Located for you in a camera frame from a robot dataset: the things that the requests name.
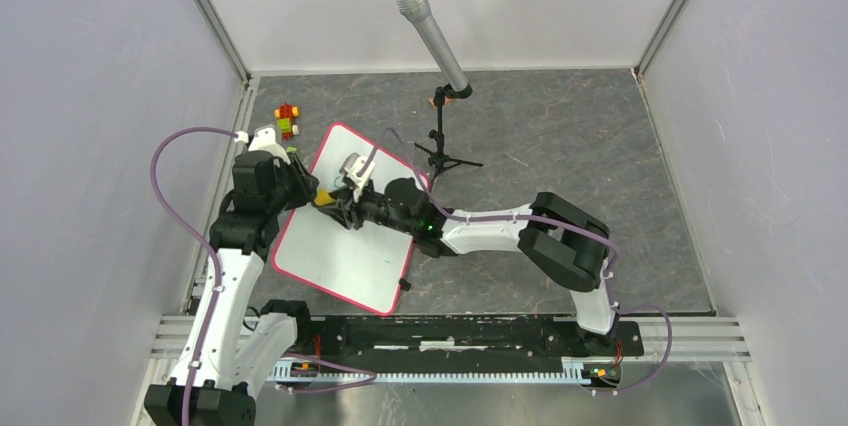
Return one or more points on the white slotted cable duct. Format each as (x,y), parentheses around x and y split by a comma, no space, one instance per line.
(291,373)

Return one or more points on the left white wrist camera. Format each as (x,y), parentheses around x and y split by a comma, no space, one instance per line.
(265,139)

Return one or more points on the grey microphone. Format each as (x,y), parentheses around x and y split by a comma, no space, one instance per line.
(419,14)

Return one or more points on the yellow eraser block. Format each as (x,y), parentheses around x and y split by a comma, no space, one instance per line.
(323,198)

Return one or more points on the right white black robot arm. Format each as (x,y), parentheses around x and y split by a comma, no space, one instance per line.
(570,246)

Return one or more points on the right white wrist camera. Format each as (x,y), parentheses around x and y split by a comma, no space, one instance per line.
(356,172)

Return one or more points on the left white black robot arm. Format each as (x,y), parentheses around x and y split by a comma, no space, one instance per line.
(217,377)

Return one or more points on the pink framed whiteboard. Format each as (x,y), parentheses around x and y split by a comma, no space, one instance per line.
(362,267)

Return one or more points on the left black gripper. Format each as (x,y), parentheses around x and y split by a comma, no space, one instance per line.
(306,184)

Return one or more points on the colourful toy block pile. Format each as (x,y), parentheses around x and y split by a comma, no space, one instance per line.
(286,119)

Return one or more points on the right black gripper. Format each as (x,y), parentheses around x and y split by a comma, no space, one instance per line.
(344,212)

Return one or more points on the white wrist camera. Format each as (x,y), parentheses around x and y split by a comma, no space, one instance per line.
(356,172)
(265,139)

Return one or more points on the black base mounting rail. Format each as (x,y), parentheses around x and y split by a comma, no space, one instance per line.
(533,343)

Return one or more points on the brown wooden block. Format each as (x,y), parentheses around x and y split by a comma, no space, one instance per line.
(434,102)

